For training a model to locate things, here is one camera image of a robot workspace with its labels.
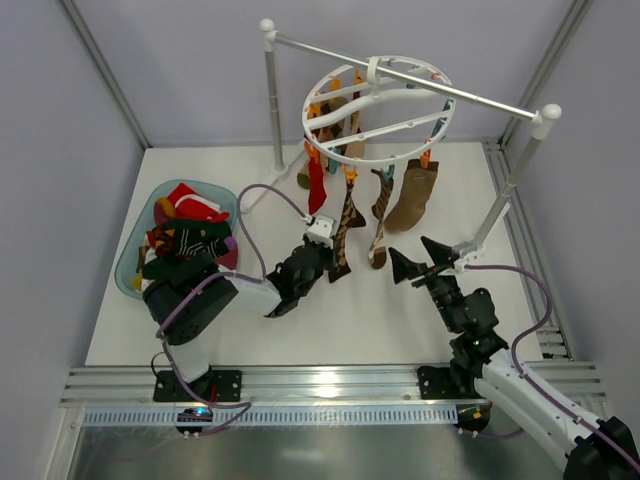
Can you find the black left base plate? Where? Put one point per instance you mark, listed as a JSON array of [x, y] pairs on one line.
[[214, 386]]

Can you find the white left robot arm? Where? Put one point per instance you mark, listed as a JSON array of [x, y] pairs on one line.
[[186, 301]]

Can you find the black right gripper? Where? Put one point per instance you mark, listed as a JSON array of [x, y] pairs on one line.
[[425, 273]]

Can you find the brown striped sock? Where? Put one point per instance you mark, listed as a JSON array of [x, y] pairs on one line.
[[377, 254]]

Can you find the red sock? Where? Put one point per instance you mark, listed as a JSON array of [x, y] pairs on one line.
[[317, 193]]

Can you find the white round clip hanger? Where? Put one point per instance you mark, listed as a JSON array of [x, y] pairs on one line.
[[387, 131]]

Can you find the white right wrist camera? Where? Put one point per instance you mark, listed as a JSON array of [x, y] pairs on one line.
[[462, 256]]

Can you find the white metal drying rack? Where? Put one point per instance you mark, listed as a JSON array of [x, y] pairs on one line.
[[423, 81]]

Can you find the teal plastic basket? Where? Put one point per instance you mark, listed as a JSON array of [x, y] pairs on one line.
[[126, 266]]

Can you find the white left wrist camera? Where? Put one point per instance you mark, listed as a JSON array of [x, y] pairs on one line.
[[321, 229]]

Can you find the brown yellow argyle sock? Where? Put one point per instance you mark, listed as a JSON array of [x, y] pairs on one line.
[[351, 218]]

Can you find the pile of colourful socks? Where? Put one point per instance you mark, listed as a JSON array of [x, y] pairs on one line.
[[185, 224]]

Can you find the plain brown sock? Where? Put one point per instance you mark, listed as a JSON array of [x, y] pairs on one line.
[[418, 185]]

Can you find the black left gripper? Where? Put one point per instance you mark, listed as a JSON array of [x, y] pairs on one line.
[[323, 255]]

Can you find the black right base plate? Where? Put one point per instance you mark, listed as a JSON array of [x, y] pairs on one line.
[[445, 383]]

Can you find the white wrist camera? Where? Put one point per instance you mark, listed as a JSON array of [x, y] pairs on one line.
[[321, 229], [462, 256]]

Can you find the teal clothes peg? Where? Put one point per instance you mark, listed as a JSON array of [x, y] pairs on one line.
[[388, 173]]

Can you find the white slotted cable duct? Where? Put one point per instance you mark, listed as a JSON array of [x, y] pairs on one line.
[[273, 416]]

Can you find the beige patchwork argyle sock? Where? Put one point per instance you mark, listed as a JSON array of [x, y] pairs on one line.
[[331, 132]]

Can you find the aluminium mounting rail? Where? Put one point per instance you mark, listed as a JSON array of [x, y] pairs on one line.
[[270, 384]]

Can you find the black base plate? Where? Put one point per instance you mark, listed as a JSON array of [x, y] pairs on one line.
[[214, 386], [445, 383]]

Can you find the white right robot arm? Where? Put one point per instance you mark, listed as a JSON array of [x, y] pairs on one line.
[[485, 366]]

